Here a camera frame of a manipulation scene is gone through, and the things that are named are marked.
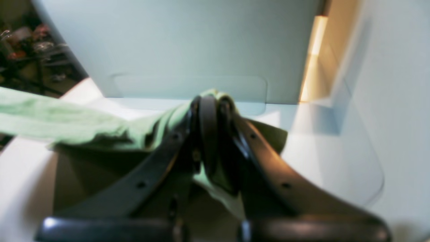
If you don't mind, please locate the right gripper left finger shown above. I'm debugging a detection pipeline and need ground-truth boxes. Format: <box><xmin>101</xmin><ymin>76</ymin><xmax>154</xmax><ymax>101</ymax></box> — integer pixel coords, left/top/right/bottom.
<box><xmin>35</xmin><ymin>95</ymin><xmax>217</xmax><ymax>242</ymax></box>

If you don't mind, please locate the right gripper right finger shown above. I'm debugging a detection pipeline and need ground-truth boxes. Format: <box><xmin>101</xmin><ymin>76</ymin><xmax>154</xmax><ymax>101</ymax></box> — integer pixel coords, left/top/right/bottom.
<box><xmin>218</xmin><ymin>98</ymin><xmax>392</xmax><ymax>242</ymax></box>

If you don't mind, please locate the green t-shirt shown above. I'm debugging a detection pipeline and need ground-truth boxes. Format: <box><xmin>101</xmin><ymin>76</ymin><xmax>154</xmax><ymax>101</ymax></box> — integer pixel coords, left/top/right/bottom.
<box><xmin>0</xmin><ymin>87</ymin><xmax>288</xmax><ymax>218</ymax></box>

